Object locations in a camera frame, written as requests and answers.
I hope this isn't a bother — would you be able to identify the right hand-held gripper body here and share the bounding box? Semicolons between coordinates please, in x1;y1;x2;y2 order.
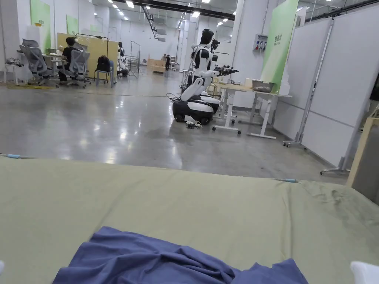
350;261;379;284

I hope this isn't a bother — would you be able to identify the dark blue shirt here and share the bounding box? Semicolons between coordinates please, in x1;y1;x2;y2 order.
52;226;310;284

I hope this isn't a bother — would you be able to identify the bed with pale green sheet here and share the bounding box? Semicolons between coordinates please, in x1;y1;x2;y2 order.
0;153;379;284

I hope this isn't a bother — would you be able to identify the white desk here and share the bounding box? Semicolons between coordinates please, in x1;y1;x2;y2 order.
3;48;64;85

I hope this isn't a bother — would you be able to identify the white table with metal basin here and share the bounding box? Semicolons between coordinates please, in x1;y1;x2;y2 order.
212;78;292;139

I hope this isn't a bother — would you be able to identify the grey mesh office chair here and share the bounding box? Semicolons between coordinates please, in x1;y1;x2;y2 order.
58;43;92;88
19;38;60;89

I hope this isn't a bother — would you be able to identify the blue stool with black backpack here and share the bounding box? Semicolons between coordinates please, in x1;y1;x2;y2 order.
95;55;115;88

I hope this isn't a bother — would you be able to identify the black clothes rack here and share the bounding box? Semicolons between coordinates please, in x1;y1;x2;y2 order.
128;41;142;79

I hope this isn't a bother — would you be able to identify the white and black humanoid robot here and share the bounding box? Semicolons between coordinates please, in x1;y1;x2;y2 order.
172;28;237;124

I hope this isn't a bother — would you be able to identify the grey electrical box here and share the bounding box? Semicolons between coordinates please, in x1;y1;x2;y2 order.
252;33;268;53

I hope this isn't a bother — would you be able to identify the wooden crate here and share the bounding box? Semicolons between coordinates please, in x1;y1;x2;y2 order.
147;58;166;75

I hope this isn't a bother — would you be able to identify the wooden frame panel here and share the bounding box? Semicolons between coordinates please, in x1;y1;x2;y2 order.
345;104;379;190

